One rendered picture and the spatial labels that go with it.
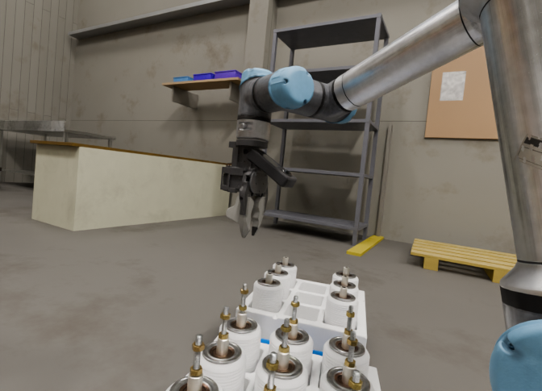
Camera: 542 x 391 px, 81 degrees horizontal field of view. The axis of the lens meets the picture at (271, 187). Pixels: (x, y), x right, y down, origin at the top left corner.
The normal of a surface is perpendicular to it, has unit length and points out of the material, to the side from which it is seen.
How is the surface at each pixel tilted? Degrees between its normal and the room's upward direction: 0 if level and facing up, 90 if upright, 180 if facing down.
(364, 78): 111
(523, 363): 97
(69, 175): 90
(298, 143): 90
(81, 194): 90
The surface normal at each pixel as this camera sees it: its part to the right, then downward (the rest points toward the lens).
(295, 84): 0.55, 0.08
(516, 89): -0.96, -0.01
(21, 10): 0.87, 0.11
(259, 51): -0.48, -0.01
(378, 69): -0.75, 0.29
